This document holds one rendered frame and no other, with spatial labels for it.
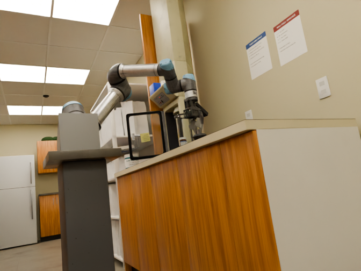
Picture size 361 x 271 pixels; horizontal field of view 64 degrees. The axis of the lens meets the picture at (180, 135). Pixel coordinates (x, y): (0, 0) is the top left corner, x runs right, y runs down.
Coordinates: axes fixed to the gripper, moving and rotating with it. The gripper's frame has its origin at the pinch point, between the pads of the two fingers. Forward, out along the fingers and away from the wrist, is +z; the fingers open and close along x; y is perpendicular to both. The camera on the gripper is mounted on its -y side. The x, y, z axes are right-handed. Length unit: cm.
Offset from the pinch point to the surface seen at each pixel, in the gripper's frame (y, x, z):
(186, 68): -36, -35, -63
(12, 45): 39, -245, -163
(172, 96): -23, -43, -39
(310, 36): -43, 58, -45
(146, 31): -31, -75, -114
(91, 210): 64, -14, 36
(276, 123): 16, 58, 11
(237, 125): 31, 49, 10
